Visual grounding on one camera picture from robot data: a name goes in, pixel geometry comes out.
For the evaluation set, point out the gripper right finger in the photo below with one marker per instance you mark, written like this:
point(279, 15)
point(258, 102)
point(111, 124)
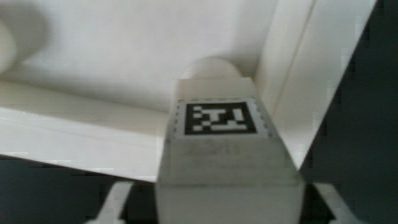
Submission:
point(338, 213)

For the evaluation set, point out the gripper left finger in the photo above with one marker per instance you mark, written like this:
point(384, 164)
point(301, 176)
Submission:
point(111, 211)

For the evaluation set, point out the white table leg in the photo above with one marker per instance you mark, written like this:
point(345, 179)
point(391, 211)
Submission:
point(228, 179)

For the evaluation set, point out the white square table top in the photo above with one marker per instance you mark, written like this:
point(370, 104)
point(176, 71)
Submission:
point(95, 54)

